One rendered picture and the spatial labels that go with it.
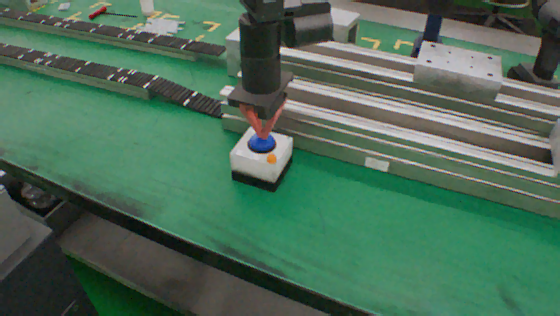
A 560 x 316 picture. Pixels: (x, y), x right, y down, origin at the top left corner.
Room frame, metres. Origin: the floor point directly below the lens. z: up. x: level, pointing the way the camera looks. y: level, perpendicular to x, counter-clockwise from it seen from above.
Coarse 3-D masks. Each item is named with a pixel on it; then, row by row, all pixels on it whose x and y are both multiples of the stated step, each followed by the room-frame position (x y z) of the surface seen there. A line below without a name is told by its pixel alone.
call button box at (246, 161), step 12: (252, 132) 0.57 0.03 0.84; (240, 144) 0.54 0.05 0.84; (276, 144) 0.53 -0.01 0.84; (288, 144) 0.54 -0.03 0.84; (240, 156) 0.51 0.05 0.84; (252, 156) 0.51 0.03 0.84; (264, 156) 0.51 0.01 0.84; (276, 156) 0.51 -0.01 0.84; (288, 156) 0.54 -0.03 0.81; (240, 168) 0.51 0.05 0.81; (252, 168) 0.50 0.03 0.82; (264, 168) 0.49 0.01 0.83; (276, 168) 0.49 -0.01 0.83; (288, 168) 0.54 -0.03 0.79; (240, 180) 0.51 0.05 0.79; (252, 180) 0.50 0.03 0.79; (264, 180) 0.49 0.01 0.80; (276, 180) 0.49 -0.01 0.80
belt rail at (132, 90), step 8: (0, 56) 0.95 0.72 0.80; (8, 64) 0.95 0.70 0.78; (16, 64) 0.93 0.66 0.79; (24, 64) 0.93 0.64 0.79; (32, 64) 0.91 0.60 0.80; (40, 72) 0.90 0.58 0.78; (48, 72) 0.88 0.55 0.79; (56, 72) 0.88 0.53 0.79; (64, 72) 0.86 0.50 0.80; (72, 72) 0.85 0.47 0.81; (72, 80) 0.85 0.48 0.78; (80, 80) 0.84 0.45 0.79; (88, 80) 0.84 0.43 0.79; (96, 80) 0.82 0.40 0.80; (104, 80) 0.81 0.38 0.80; (104, 88) 0.81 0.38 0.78; (112, 88) 0.80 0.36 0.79; (120, 88) 0.80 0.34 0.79; (128, 88) 0.79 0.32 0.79; (136, 88) 0.77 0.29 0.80; (136, 96) 0.78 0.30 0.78; (144, 96) 0.77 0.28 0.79; (152, 96) 0.78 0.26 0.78
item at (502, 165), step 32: (224, 96) 0.65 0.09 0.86; (288, 96) 0.68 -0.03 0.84; (320, 96) 0.66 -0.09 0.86; (352, 96) 0.64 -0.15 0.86; (224, 128) 0.66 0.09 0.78; (288, 128) 0.60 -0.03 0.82; (320, 128) 0.58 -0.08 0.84; (352, 128) 0.56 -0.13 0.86; (384, 128) 0.55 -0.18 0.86; (416, 128) 0.59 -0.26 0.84; (448, 128) 0.56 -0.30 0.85; (480, 128) 0.55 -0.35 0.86; (352, 160) 0.56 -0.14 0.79; (384, 160) 0.53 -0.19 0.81; (416, 160) 0.51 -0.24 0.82; (448, 160) 0.49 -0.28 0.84; (480, 160) 0.48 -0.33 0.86; (512, 160) 0.47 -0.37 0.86; (544, 160) 0.50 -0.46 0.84; (480, 192) 0.47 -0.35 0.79; (512, 192) 0.45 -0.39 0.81; (544, 192) 0.43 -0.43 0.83
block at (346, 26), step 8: (336, 16) 0.99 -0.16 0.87; (344, 16) 0.99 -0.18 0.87; (352, 16) 1.00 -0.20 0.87; (360, 16) 1.01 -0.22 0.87; (336, 24) 0.95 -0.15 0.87; (344, 24) 0.94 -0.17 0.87; (352, 24) 0.97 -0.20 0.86; (336, 32) 0.95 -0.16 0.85; (344, 32) 0.94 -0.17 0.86; (352, 32) 1.01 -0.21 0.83; (336, 40) 0.95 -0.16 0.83; (344, 40) 0.94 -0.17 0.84; (352, 40) 1.00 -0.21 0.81
